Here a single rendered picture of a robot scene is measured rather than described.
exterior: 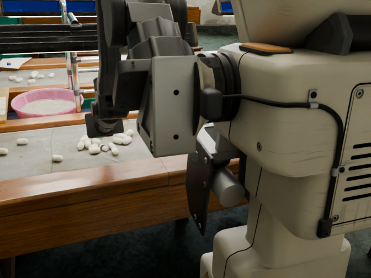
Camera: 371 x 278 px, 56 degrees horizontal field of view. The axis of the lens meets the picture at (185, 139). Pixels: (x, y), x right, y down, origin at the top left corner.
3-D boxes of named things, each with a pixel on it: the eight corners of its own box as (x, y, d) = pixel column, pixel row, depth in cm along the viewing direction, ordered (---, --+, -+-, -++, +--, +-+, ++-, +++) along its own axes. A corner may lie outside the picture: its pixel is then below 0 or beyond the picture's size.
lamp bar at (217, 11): (318, 15, 195) (321, 1, 192) (217, 15, 173) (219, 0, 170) (308, 12, 202) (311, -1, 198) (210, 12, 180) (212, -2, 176)
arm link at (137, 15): (133, 32, 41) (177, 32, 43) (120, -32, 45) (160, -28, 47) (124, 76, 49) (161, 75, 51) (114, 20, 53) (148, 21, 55)
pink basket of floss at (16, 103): (98, 117, 148) (97, 96, 144) (52, 144, 127) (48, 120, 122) (50, 103, 158) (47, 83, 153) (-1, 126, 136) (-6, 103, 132)
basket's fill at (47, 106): (83, 129, 137) (81, 116, 134) (20, 136, 129) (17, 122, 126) (76, 106, 155) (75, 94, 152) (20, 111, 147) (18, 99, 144)
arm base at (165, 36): (118, 71, 36) (224, 67, 40) (107, 11, 39) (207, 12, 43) (113, 112, 44) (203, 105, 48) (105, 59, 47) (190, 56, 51)
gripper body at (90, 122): (84, 115, 99) (85, 107, 92) (120, 112, 103) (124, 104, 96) (86, 138, 98) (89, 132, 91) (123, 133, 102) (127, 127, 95)
